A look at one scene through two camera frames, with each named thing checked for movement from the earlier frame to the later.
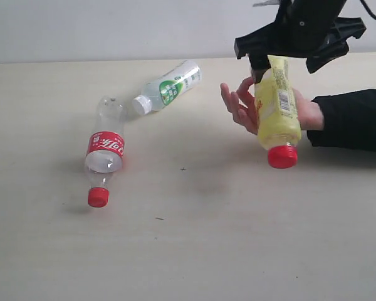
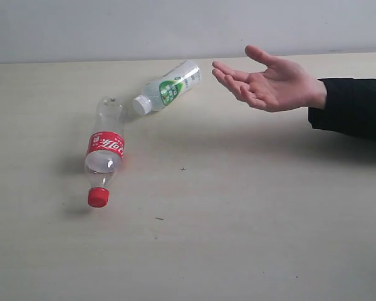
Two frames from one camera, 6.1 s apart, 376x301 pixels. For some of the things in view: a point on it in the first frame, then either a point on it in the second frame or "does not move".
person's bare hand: (242, 105) → (283, 86)
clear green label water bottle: (158, 93) does not move
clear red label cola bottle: (105, 149) does not move
